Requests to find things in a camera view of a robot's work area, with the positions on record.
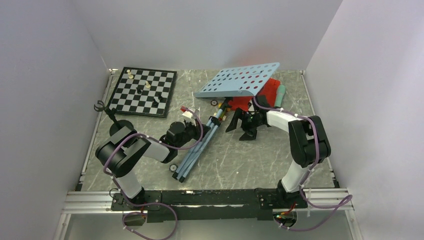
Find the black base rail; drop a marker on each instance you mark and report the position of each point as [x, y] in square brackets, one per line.
[167, 205]

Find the cream chess piece back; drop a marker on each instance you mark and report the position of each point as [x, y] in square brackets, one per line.
[129, 74]

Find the light blue music stand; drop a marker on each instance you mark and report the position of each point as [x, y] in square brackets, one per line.
[243, 81]

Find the mint green microphone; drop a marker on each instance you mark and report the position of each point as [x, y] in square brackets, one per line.
[280, 93]

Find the colourful toy brick car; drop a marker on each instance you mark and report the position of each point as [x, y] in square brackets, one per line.
[223, 114]

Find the blue white poker chip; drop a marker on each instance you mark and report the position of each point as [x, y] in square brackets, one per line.
[173, 168]

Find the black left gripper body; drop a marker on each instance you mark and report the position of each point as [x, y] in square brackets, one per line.
[192, 131]

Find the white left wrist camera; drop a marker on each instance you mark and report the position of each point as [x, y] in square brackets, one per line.
[189, 114]

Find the red sheet music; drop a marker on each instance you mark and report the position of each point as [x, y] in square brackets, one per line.
[268, 90]

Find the black white chessboard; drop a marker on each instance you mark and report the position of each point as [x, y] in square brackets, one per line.
[127, 101]

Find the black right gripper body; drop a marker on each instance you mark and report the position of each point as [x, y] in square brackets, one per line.
[249, 122]

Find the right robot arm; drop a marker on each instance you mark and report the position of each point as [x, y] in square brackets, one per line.
[308, 141]

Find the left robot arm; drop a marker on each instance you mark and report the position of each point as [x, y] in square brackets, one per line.
[122, 163]

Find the black microphone stand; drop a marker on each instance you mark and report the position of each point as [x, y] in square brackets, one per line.
[117, 124]

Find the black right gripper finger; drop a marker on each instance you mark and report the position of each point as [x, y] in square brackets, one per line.
[238, 115]
[249, 135]

